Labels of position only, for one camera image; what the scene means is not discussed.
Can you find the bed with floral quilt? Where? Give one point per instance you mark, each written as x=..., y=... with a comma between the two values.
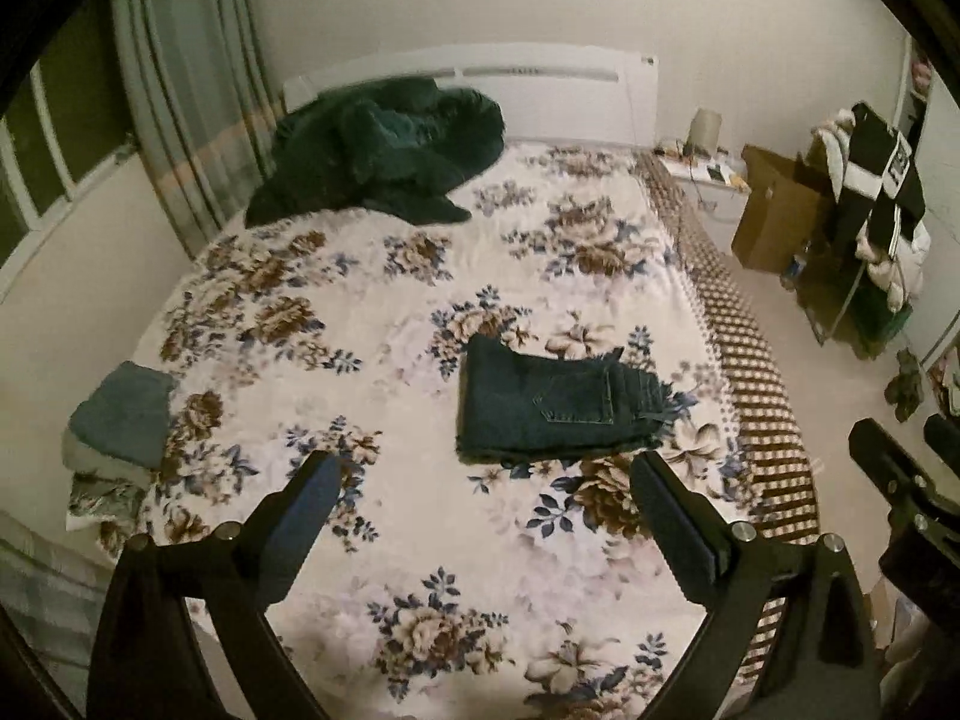
x=390, y=360

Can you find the folded teal garment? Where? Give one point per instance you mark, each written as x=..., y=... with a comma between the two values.
x=124, y=409

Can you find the dark phone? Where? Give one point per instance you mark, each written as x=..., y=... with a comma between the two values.
x=718, y=173

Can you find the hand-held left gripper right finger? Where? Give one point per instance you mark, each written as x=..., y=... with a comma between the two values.
x=675, y=517

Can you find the white shelf unit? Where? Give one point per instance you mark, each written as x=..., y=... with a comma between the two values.
x=941, y=240

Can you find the dark plush slippers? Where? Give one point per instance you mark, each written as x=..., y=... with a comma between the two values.
x=904, y=386

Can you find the chair with clothes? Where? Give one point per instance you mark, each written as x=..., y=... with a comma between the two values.
x=847, y=307

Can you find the white bed headboard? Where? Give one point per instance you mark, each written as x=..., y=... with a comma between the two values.
x=555, y=97

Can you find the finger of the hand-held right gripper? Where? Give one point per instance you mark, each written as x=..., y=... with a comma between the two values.
x=943, y=436
x=885, y=457

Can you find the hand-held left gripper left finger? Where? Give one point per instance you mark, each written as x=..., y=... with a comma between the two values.
x=307, y=517

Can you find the blue plastic bottle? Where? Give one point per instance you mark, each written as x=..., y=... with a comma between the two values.
x=797, y=262

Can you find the white framed window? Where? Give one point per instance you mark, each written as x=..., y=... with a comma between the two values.
x=52, y=150

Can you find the white nightstand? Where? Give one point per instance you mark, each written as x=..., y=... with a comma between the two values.
x=712, y=202

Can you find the dark blue jeans pants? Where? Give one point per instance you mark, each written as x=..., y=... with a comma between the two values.
x=540, y=405

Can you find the dark green blanket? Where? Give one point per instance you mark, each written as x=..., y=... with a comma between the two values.
x=375, y=150

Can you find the checkered bed sheet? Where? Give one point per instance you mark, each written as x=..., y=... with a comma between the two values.
x=739, y=360

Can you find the folded light patterned garment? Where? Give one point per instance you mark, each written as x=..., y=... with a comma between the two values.
x=101, y=499

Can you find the large cardboard box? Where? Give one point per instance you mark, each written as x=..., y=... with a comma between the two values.
x=776, y=217

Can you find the white padded garment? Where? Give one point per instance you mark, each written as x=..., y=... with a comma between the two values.
x=896, y=262

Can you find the white table lamp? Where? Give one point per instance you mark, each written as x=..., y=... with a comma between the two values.
x=705, y=131

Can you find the green striped window curtain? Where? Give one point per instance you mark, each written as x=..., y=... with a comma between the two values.
x=187, y=90
x=45, y=585

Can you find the folded grey garment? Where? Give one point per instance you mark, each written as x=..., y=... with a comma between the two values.
x=97, y=461

